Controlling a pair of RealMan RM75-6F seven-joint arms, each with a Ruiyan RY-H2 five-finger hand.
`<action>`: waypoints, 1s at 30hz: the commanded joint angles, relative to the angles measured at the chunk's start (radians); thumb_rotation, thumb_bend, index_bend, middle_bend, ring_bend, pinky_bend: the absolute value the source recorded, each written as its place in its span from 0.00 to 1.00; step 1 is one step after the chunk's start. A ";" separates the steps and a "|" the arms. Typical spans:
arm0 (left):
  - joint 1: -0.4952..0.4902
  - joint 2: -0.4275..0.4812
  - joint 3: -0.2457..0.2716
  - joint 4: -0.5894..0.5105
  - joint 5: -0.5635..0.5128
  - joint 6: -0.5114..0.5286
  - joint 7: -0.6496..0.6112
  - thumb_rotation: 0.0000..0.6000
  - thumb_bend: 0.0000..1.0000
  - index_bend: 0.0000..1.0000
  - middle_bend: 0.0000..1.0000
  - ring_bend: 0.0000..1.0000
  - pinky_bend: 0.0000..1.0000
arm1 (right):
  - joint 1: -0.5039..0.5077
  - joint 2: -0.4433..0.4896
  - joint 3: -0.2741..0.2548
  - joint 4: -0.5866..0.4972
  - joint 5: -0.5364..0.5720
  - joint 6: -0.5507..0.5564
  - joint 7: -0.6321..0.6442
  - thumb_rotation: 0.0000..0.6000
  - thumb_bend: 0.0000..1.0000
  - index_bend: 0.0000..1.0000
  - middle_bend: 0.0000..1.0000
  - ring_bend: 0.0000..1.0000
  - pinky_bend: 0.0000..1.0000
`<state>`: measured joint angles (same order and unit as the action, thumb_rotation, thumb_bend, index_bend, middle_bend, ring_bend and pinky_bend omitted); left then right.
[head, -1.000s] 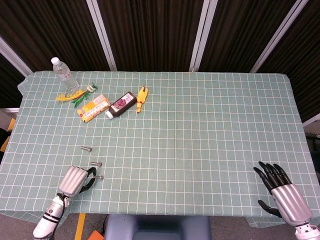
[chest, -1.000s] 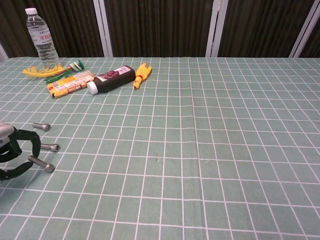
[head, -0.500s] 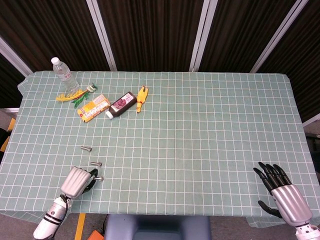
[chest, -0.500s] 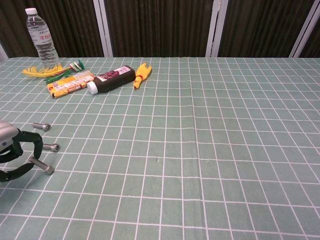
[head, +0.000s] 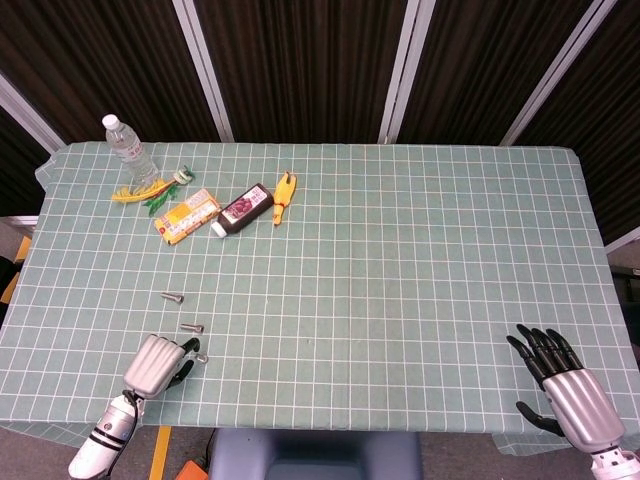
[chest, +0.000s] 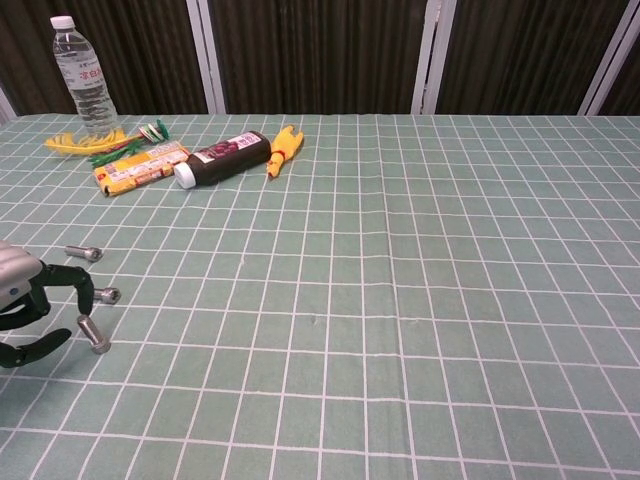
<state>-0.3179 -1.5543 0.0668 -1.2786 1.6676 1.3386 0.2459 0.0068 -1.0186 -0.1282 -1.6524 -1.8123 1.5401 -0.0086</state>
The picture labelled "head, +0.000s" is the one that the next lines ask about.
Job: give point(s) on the yellow and black equipment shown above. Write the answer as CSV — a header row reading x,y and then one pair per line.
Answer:
x,y
10,287

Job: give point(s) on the dark brown bottle white cap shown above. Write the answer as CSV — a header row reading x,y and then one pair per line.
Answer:
x,y
242,210

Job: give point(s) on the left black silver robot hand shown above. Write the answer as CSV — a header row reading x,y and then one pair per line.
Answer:
x,y
152,367

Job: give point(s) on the dark brown partition panel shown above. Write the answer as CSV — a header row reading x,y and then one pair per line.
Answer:
x,y
490,65
100,60
300,65
20,165
610,125

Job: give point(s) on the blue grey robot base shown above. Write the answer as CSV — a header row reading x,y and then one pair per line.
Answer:
x,y
315,455

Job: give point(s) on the yellow green feather shuttlecock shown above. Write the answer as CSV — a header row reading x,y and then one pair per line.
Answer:
x,y
135,194

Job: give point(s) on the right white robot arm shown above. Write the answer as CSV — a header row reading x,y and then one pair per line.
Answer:
x,y
612,466

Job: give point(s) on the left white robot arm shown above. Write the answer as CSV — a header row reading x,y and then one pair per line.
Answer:
x,y
107,430

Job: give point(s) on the metal bolt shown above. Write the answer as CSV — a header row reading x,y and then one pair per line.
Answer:
x,y
192,328
201,357
172,298

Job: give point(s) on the orange box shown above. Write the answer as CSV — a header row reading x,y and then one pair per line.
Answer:
x,y
192,471

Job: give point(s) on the yellow snack pack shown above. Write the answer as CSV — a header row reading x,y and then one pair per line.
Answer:
x,y
187,216

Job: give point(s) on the green checked tablecloth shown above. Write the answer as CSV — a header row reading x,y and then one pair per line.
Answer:
x,y
400,275

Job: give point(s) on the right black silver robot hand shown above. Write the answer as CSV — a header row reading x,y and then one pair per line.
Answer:
x,y
580,410

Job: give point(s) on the clear plastic water bottle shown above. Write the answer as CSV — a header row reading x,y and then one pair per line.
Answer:
x,y
131,150

